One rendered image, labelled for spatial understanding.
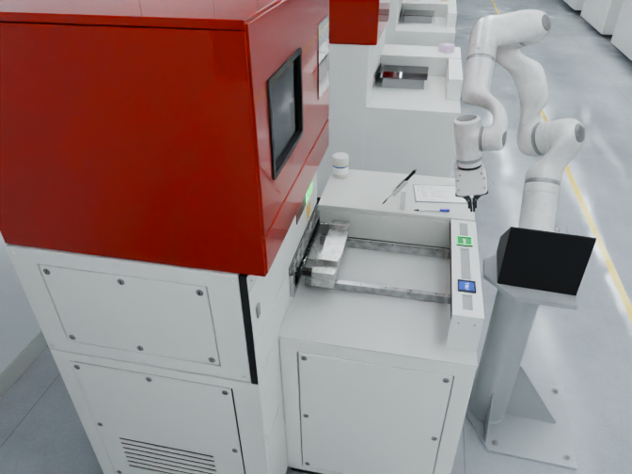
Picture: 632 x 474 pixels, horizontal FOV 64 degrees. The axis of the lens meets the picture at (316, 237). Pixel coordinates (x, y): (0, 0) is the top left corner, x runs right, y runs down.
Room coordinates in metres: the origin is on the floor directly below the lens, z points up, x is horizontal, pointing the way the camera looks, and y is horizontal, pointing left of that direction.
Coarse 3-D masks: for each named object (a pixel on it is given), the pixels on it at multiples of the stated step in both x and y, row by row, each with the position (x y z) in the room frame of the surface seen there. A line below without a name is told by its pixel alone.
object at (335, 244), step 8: (328, 232) 1.69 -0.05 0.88; (336, 232) 1.69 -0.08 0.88; (344, 232) 1.69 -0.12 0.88; (328, 240) 1.64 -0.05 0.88; (336, 240) 1.64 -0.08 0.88; (344, 240) 1.63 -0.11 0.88; (328, 248) 1.58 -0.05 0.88; (336, 248) 1.58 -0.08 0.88; (344, 248) 1.61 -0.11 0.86; (336, 272) 1.43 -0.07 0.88; (312, 280) 1.39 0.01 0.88; (320, 280) 1.38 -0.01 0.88; (328, 280) 1.38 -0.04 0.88
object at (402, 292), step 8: (336, 280) 1.42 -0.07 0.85; (328, 288) 1.41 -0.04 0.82; (336, 288) 1.41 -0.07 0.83; (344, 288) 1.40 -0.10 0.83; (352, 288) 1.39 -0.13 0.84; (360, 288) 1.39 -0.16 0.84; (368, 288) 1.38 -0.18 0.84; (376, 288) 1.38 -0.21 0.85; (384, 288) 1.37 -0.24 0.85; (392, 288) 1.37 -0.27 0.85; (400, 288) 1.37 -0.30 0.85; (400, 296) 1.36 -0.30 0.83; (408, 296) 1.35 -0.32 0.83; (416, 296) 1.34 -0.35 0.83; (424, 296) 1.34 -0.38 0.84; (432, 296) 1.33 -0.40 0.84; (440, 296) 1.33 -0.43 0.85
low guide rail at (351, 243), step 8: (320, 240) 1.69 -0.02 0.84; (352, 240) 1.68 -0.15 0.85; (360, 240) 1.68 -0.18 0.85; (360, 248) 1.66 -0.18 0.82; (368, 248) 1.65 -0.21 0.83; (376, 248) 1.64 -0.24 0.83; (384, 248) 1.64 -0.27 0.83; (392, 248) 1.63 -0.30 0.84; (400, 248) 1.62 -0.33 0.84; (408, 248) 1.62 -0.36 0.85; (416, 248) 1.61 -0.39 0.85; (424, 248) 1.61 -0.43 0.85; (432, 248) 1.61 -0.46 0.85; (432, 256) 1.60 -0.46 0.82; (440, 256) 1.59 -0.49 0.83
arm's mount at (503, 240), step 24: (504, 240) 1.50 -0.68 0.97; (528, 240) 1.41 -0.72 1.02; (552, 240) 1.39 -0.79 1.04; (576, 240) 1.37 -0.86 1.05; (504, 264) 1.43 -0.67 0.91; (528, 264) 1.41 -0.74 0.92; (552, 264) 1.38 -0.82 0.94; (576, 264) 1.36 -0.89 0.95; (528, 288) 1.40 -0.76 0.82; (552, 288) 1.38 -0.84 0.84; (576, 288) 1.36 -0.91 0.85
